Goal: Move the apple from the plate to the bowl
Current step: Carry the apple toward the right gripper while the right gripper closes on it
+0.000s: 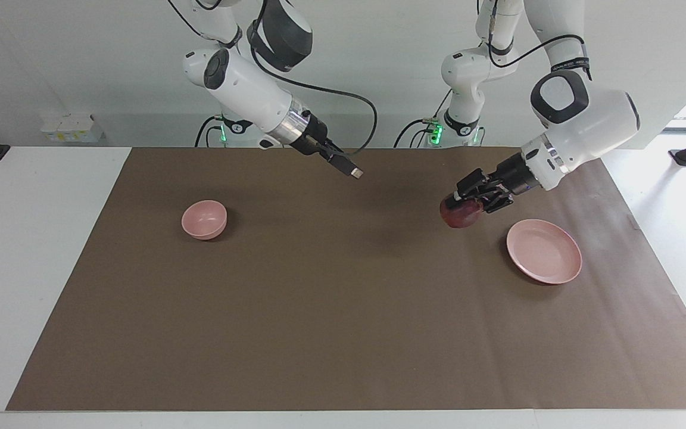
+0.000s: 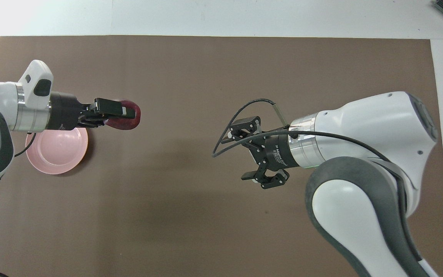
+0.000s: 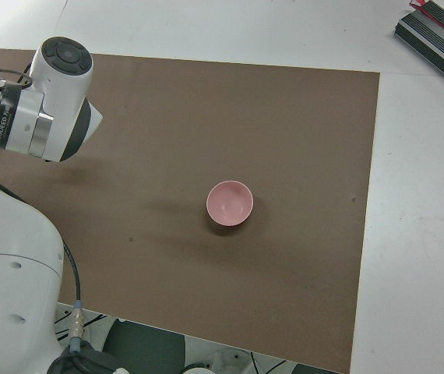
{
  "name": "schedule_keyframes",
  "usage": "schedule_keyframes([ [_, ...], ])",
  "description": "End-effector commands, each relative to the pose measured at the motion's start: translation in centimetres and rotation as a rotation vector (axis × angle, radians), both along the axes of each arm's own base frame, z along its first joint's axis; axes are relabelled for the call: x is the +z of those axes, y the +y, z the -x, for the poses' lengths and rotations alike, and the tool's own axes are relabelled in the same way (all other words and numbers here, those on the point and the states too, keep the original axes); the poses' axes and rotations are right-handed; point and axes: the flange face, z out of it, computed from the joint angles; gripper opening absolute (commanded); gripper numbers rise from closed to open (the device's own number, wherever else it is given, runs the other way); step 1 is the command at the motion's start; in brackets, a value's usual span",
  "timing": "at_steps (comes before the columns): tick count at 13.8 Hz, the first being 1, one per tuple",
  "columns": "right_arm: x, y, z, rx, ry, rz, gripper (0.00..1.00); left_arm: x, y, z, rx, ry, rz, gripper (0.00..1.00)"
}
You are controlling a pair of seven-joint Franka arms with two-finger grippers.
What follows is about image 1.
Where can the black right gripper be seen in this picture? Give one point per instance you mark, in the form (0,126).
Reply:
(314,137)

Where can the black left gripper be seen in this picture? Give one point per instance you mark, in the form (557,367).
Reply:
(518,176)

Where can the dark red apple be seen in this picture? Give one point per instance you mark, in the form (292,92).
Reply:
(459,217)

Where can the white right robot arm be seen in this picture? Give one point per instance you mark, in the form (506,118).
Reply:
(248,83)

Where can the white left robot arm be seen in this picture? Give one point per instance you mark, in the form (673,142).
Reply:
(605,119)

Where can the pink plate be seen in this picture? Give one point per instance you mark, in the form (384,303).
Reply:
(542,253)

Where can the pink bowl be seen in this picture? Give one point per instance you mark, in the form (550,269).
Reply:
(203,217)

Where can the brown paper table mat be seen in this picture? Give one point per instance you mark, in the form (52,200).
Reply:
(331,286)

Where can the white socket box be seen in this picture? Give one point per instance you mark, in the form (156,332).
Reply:
(72,128)

